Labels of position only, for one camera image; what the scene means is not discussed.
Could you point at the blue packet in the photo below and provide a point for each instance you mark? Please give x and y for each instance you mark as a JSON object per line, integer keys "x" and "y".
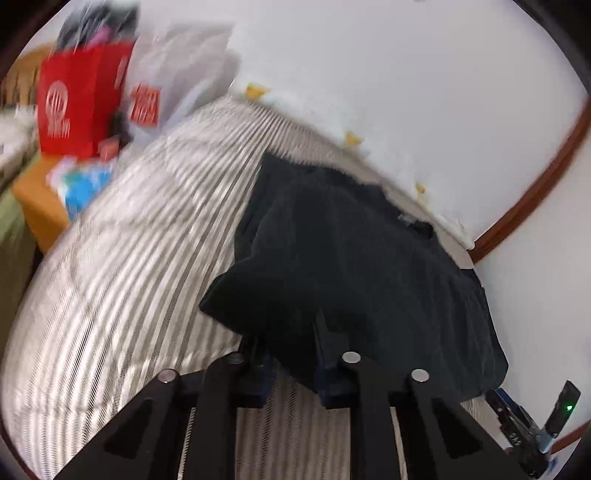
{"x": 83, "y": 184}

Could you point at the black sweatshirt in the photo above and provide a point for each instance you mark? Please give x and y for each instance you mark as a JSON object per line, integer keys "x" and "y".
{"x": 346, "y": 254}

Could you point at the red paper bag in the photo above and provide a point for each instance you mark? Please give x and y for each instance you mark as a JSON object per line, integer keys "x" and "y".
{"x": 78, "y": 106}

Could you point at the dark plaid cloth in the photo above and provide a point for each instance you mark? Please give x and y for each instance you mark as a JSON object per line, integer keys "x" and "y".
{"x": 92, "y": 23}

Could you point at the orange box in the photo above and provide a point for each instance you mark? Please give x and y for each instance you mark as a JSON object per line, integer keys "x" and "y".
{"x": 37, "y": 198}

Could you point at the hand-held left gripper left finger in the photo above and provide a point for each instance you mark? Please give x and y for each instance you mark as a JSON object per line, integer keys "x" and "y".
{"x": 258, "y": 383}

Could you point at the white plastic bag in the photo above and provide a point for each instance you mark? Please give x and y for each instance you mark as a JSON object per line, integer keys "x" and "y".
{"x": 184, "y": 64}

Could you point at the brown wooden trim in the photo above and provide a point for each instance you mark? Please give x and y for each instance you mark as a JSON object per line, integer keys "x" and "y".
{"x": 531, "y": 203}

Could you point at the wooden chair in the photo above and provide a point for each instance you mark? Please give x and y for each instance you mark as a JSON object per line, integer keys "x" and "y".
{"x": 23, "y": 74}

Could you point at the green mat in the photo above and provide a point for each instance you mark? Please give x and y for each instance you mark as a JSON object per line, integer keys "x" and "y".
{"x": 14, "y": 240}

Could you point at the white dotted cushion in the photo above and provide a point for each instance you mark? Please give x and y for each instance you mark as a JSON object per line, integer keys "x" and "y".
{"x": 14, "y": 134}

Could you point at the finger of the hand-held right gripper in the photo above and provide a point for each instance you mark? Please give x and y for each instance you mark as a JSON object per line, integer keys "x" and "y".
{"x": 505, "y": 408}

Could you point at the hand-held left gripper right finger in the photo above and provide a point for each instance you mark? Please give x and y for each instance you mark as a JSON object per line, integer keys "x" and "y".
{"x": 330, "y": 374}

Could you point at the grey striped bed cover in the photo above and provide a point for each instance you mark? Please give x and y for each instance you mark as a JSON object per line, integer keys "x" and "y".
{"x": 138, "y": 277}

